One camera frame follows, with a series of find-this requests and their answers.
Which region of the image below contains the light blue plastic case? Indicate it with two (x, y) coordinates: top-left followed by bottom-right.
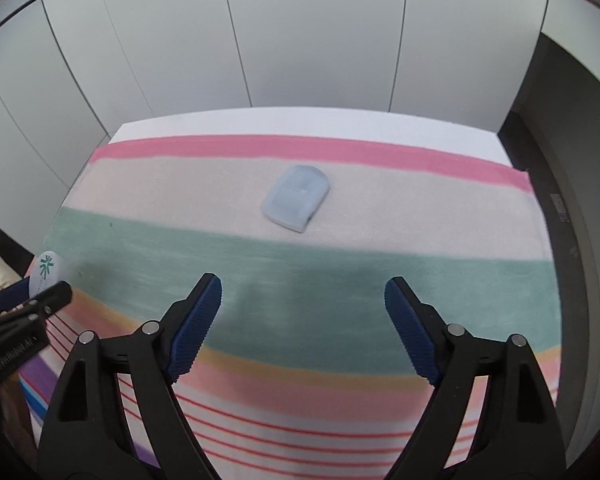
(260, 164), (331, 233)

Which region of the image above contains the round jar with wooden lid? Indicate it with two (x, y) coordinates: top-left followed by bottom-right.
(27, 250), (66, 293)

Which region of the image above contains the white table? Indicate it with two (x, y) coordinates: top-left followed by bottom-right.
(107, 105), (511, 168)

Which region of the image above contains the striped colourful cloth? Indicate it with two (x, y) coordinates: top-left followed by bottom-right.
(17, 134), (563, 480)

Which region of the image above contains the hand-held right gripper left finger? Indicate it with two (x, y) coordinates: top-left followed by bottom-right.
(37, 272), (223, 480)

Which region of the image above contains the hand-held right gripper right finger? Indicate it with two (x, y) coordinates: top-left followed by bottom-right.
(384, 276), (567, 480)

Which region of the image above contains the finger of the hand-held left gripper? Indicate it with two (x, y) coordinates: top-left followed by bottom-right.
(0, 280), (33, 311)
(0, 281), (74, 333)

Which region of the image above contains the grey wall outlet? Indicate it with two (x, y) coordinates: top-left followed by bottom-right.
(550, 192), (572, 223)

